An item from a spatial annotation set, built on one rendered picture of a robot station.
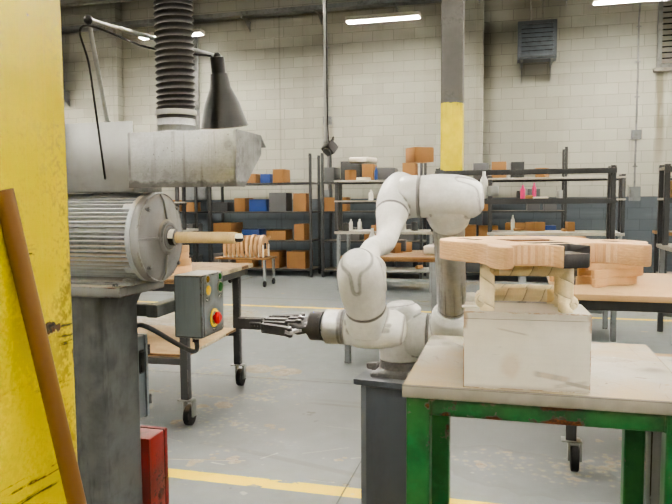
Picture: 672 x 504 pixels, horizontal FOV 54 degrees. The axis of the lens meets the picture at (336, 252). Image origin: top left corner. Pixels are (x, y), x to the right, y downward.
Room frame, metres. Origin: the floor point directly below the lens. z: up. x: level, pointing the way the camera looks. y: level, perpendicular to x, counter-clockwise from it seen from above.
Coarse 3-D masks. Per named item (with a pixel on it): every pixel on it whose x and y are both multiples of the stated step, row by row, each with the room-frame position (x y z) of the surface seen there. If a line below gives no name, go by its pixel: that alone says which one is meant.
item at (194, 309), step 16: (192, 272) 2.14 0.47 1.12; (208, 272) 2.14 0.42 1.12; (176, 288) 2.07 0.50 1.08; (192, 288) 2.05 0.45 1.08; (176, 304) 2.07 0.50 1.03; (192, 304) 2.05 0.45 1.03; (208, 304) 2.08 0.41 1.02; (176, 320) 2.07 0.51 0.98; (192, 320) 2.05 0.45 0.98; (208, 320) 2.08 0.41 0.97; (160, 336) 2.08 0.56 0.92; (176, 336) 2.07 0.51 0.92; (192, 336) 2.05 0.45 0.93; (192, 352) 2.09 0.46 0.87
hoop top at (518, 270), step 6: (492, 270) 1.45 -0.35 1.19; (498, 270) 1.45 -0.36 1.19; (504, 270) 1.45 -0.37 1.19; (510, 270) 1.44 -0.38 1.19; (516, 270) 1.44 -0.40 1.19; (522, 270) 1.44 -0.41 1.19; (528, 270) 1.44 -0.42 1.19; (534, 270) 1.43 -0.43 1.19; (540, 270) 1.43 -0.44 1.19; (546, 270) 1.43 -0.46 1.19; (552, 270) 1.43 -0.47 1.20; (558, 270) 1.42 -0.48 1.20; (564, 270) 1.42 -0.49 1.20; (552, 276) 1.44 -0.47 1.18; (558, 276) 1.43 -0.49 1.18
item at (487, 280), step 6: (480, 270) 1.47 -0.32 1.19; (486, 270) 1.45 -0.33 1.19; (480, 276) 1.47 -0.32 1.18; (486, 276) 1.45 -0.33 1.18; (492, 276) 1.46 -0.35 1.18; (480, 282) 1.47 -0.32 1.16; (486, 282) 1.45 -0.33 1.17; (492, 282) 1.46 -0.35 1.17; (480, 288) 1.47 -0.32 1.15; (486, 288) 1.45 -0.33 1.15; (492, 288) 1.46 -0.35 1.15; (480, 294) 1.47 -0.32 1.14; (486, 294) 1.45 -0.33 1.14; (492, 294) 1.46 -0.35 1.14; (486, 300) 1.45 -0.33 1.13; (492, 300) 1.46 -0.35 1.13; (486, 306) 1.45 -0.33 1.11; (492, 306) 1.46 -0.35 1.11
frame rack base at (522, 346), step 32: (480, 320) 1.45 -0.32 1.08; (512, 320) 1.43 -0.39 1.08; (544, 320) 1.42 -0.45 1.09; (576, 320) 1.40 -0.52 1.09; (480, 352) 1.45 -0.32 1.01; (512, 352) 1.43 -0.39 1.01; (544, 352) 1.42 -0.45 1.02; (576, 352) 1.40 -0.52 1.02; (480, 384) 1.45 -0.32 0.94; (512, 384) 1.43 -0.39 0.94; (544, 384) 1.42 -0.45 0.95; (576, 384) 1.40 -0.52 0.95
